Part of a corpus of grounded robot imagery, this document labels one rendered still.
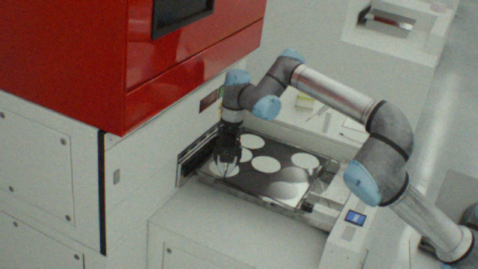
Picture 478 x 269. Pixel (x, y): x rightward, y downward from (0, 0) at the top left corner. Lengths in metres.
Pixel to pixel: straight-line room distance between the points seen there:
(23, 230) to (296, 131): 1.01
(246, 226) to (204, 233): 0.14
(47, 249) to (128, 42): 0.79
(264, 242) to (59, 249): 0.62
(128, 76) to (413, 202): 0.76
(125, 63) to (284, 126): 0.94
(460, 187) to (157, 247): 0.99
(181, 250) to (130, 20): 0.78
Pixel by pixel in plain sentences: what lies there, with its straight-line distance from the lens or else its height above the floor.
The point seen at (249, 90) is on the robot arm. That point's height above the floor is 1.24.
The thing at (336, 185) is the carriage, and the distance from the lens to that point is 1.80.
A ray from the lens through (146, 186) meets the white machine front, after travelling 1.52.
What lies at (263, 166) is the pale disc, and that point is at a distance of 1.78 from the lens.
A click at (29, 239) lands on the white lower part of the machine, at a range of 1.72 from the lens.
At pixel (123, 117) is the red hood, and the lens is 1.21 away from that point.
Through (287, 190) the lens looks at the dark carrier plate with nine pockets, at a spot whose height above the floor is 0.90.
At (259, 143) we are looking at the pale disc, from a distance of 1.91.
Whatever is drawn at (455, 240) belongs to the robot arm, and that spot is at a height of 1.04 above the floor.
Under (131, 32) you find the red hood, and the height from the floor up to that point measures 1.48.
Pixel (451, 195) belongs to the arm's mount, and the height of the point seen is 0.98.
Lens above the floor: 1.86
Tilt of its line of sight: 29 degrees down
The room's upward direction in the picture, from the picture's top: 9 degrees clockwise
